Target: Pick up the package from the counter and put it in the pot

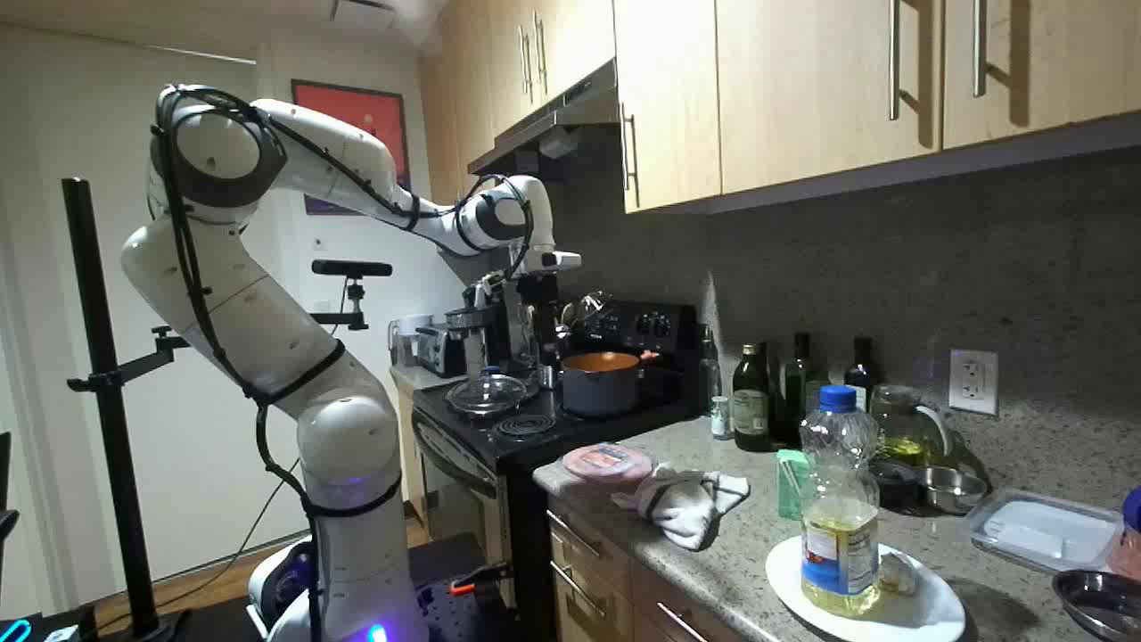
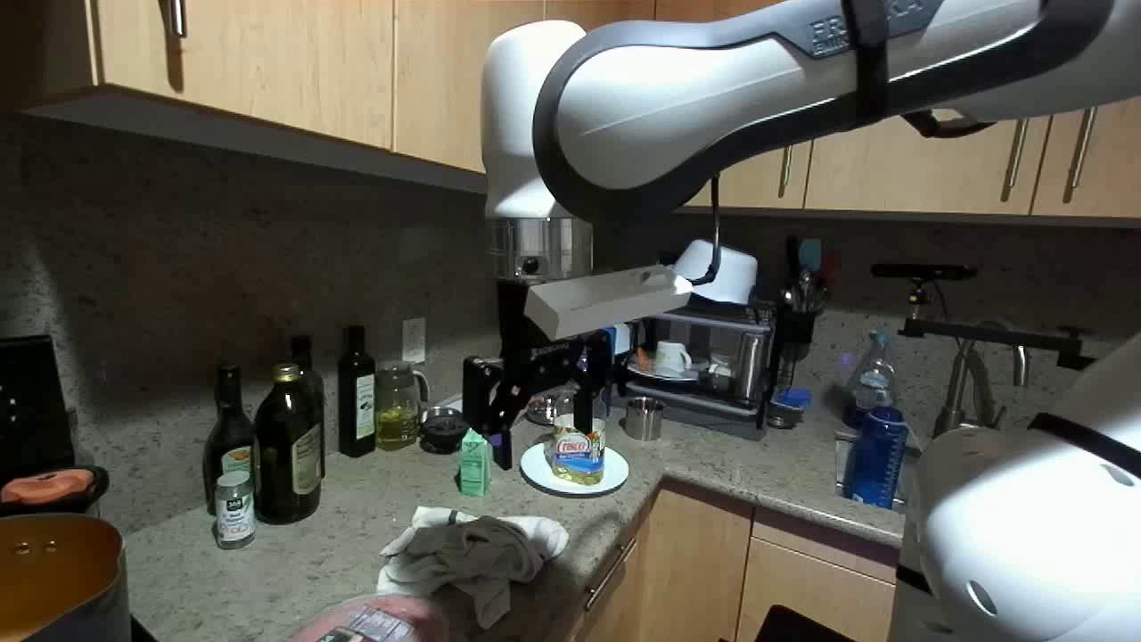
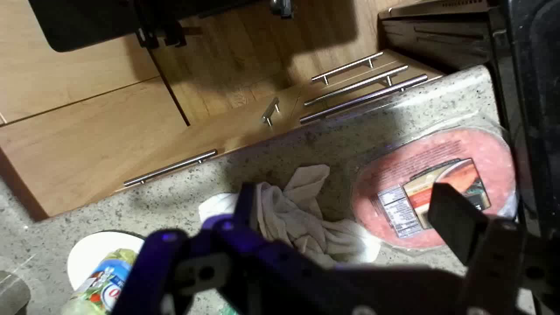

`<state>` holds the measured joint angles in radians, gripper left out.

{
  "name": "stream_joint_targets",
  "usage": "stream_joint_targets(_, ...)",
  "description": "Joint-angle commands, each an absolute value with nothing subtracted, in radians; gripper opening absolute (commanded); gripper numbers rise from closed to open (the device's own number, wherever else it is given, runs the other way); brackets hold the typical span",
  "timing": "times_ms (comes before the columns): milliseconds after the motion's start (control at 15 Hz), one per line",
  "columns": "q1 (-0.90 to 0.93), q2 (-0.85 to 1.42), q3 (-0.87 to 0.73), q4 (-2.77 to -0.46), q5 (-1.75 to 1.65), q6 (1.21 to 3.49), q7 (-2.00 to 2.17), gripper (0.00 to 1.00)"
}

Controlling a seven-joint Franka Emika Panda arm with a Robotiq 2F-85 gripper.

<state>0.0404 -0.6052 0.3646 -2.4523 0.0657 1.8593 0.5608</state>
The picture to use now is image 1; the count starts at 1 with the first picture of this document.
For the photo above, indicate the grey pot orange interior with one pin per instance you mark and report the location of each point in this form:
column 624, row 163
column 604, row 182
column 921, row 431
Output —
column 604, row 384

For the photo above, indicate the dark wine bottle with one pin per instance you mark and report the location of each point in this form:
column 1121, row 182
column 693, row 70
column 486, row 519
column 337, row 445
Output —
column 866, row 371

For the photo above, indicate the wooden upper cabinets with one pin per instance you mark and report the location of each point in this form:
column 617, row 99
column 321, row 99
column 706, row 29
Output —
column 730, row 99

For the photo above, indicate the small spice jar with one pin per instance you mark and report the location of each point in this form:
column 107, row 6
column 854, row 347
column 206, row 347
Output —
column 721, row 419

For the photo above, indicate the dark green glass bottle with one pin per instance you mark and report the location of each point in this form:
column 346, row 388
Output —
column 799, row 388

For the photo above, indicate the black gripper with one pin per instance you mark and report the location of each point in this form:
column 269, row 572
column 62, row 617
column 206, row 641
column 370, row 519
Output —
column 514, row 317

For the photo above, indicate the black stove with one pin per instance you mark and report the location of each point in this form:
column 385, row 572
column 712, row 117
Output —
column 479, row 472

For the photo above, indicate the range hood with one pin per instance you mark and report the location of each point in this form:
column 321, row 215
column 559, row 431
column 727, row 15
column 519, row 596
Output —
column 555, row 129

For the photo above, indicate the cooking oil plastic bottle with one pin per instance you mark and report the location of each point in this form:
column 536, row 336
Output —
column 838, row 503

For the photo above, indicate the dark olive oil bottle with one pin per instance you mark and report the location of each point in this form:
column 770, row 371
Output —
column 750, row 400

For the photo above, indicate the dark metal bowl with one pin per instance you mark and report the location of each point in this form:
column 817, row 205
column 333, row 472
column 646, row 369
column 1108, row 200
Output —
column 1104, row 603

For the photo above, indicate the glass pot lid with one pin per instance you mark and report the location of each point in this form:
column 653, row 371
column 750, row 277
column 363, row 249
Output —
column 490, row 393

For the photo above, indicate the white grey dish towel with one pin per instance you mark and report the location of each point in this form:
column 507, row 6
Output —
column 687, row 503

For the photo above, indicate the white round plate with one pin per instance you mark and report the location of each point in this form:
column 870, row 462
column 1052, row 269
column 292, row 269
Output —
column 925, row 610

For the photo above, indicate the glass oil jug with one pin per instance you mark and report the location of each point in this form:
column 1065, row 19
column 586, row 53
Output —
column 911, row 427

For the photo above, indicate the wooden cabinets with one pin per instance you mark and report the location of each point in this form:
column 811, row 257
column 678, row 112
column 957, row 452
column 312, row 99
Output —
column 730, row 99
column 604, row 596

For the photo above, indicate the red framed wall picture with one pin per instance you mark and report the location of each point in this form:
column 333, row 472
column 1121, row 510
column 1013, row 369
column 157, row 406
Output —
column 364, row 110

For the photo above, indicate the wooden lower cabinets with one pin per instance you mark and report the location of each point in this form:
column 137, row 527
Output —
column 604, row 596

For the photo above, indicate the black camera stand pole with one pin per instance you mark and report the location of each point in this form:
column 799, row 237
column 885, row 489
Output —
column 106, row 388

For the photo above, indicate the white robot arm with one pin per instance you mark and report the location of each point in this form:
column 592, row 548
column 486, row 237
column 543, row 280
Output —
column 211, row 163

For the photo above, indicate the white wall outlet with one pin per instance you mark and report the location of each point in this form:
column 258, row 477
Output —
column 974, row 380

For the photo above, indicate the clear plastic food container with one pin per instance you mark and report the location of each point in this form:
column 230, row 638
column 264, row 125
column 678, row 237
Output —
column 1044, row 534

